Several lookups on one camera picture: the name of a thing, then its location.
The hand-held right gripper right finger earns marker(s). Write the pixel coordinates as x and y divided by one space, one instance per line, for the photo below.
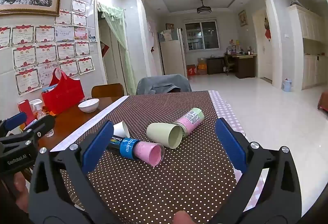
230 145

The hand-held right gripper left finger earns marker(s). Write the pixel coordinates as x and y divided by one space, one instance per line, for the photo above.
98 147

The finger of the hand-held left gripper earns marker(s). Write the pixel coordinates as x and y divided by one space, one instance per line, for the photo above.
15 121
41 125

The pale green cup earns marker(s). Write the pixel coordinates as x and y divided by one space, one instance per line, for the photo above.
164 135

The black blue printed cup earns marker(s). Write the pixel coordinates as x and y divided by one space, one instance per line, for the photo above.
123 145

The white paper cup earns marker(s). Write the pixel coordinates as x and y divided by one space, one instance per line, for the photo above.
122 129

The pink green labelled cup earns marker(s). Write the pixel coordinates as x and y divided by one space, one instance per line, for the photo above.
191 121

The person's left hand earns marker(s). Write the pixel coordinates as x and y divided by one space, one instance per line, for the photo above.
18 193

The person's right hand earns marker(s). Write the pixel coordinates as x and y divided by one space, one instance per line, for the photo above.
183 218

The clear glass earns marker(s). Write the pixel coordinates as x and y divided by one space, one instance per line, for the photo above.
50 133

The red box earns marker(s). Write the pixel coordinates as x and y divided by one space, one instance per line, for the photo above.
26 111

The clear spray bottle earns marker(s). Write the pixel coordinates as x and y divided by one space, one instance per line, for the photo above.
38 110

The white table runner strip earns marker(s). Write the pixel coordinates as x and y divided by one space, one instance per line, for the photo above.
84 121

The red tote bag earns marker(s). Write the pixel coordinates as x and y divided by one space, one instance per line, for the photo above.
62 96

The pink checkered tablecloth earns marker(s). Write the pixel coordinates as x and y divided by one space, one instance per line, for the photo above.
225 108

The white bowl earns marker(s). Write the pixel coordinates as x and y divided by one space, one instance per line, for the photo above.
88 105

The wooden chair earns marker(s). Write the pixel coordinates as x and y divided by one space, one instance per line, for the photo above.
107 90

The brown polka dot tablecloth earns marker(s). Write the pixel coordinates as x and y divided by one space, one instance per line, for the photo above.
164 188

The dark low cabinet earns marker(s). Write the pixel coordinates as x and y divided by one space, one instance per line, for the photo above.
215 66

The dark wooden desk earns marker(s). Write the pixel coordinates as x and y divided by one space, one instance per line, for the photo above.
243 65

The blue bucket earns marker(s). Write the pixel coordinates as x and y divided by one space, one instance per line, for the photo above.
287 85

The cardboard box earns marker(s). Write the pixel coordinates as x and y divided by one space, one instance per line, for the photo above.
202 66

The small red carton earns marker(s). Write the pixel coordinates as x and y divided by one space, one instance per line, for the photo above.
191 70

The chair with grey jacket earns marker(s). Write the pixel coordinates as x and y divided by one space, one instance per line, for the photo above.
164 84

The red sofa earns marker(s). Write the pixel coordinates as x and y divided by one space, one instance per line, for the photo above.
323 102

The white door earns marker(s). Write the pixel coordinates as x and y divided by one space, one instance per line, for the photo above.
262 47

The green door curtain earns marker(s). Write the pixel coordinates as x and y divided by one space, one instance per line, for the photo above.
117 42

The white refrigerator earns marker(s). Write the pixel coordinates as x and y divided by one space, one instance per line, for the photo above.
171 55

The window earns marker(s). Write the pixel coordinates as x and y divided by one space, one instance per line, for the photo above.
202 34

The ceiling fan lamp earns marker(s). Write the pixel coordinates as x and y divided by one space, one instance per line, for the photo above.
204 8

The wall of award certificates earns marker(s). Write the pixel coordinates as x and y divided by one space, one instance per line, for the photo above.
46 49

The white wall cabinets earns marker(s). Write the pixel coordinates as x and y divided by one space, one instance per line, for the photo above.
312 47

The small framed wall picture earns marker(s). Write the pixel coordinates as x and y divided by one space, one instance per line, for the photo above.
242 17

